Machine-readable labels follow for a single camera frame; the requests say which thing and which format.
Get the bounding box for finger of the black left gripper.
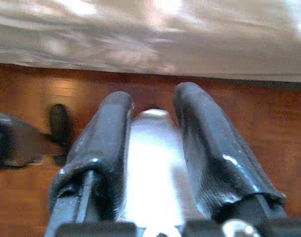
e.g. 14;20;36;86
0;110;46;174
48;103;72;166

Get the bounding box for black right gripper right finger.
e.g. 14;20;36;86
173;81;289;223

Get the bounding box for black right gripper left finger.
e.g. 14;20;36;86
47;90;135;224

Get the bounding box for grey right robot leg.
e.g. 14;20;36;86
120;105;198;223

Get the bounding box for bed with beige floral sheet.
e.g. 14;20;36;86
0;0;301;83

